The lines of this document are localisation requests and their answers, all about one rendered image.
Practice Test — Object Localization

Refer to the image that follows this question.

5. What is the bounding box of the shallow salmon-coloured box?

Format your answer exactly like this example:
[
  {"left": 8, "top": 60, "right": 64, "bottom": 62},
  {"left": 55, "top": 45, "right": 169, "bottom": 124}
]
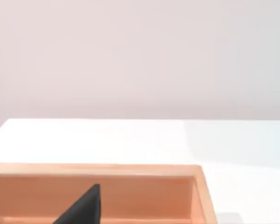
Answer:
[{"left": 0, "top": 162, "right": 219, "bottom": 224}]

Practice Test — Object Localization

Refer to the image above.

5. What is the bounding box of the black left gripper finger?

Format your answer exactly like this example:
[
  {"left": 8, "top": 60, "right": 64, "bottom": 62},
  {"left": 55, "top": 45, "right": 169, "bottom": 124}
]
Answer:
[{"left": 52, "top": 183, "right": 101, "bottom": 224}]

